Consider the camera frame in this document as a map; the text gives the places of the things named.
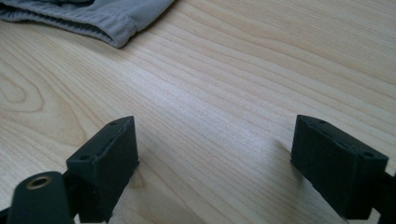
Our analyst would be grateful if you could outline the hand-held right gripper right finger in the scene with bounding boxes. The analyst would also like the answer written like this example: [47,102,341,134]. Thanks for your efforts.
[290,114,389,221]

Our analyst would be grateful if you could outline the grey pants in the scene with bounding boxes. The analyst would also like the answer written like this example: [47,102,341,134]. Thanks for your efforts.
[0,0,176,49]

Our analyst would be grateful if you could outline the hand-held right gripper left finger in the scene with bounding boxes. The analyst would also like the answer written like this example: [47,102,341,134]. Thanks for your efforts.
[64,115,140,224]

